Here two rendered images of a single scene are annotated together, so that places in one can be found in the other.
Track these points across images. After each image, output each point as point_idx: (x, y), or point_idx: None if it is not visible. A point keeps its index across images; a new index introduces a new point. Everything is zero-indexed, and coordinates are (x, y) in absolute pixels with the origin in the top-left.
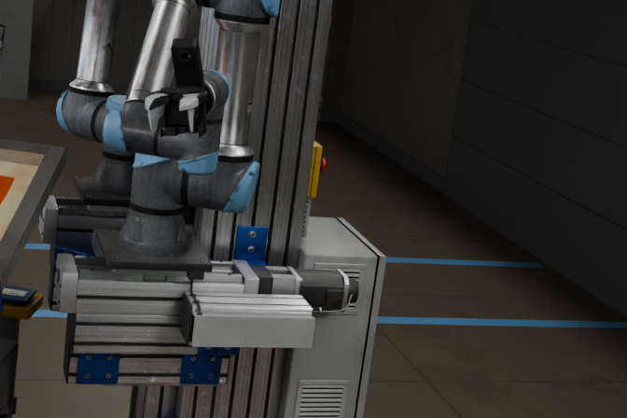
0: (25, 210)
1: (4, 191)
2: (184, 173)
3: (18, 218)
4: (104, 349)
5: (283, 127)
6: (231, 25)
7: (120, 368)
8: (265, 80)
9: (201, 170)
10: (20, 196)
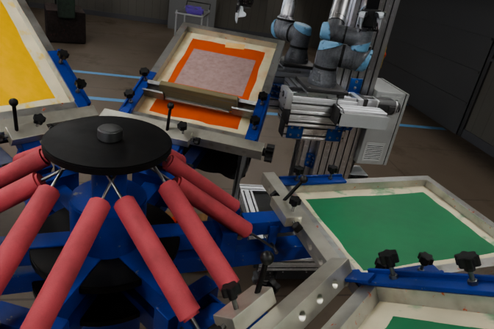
0: (273, 65)
1: (262, 57)
2: (341, 53)
3: (271, 68)
4: (299, 124)
5: (375, 37)
6: None
7: (303, 132)
8: None
9: (362, 50)
10: (268, 59)
